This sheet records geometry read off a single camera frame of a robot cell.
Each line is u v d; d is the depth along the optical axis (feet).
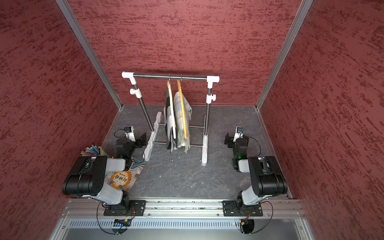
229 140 2.75
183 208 2.49
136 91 2.33
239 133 2.59
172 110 1.51
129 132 2.64
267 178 1.49
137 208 2.42
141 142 2.80
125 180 2.72
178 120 2.36
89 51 2.87
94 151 2.62
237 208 2.20
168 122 2.49
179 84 2.34
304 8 2.34
